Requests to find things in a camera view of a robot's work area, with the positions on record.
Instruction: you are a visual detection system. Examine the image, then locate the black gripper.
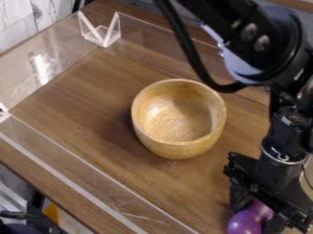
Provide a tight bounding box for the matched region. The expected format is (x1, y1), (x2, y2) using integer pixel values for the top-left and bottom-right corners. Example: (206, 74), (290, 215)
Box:
(223, 151), (313, 234)

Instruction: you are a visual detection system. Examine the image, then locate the purple toy eggplant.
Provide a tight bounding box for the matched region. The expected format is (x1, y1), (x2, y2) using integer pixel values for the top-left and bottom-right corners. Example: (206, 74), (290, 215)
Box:
(226, 199), (274, 234)

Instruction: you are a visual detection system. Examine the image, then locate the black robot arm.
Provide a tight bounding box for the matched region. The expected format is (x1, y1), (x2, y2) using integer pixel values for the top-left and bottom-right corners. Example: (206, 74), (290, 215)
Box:
(158, 0), (313, 234)

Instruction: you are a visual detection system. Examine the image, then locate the brown wooden bowl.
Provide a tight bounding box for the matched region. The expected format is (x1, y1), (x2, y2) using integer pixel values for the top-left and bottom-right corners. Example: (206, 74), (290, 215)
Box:
(131, 79), (227, 160)

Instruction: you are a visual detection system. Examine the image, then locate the black clamp with bolt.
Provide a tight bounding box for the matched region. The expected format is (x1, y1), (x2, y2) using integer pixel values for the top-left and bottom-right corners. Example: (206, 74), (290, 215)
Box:
(27, 202), (68, 234)

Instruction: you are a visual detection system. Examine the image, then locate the black cable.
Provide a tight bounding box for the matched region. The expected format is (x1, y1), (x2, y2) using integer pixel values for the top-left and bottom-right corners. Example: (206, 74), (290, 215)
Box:
(153, 0), (249, 94)

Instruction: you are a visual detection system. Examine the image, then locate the clear acrylic tray wall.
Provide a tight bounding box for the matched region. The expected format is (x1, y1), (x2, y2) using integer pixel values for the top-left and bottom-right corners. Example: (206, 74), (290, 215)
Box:
(0, 10), (313, 234)

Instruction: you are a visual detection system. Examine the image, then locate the clear acrylic corner bracket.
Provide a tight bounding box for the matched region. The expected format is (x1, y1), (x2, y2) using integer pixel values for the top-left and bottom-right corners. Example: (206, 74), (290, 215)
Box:
(78, 12), (120, 48)

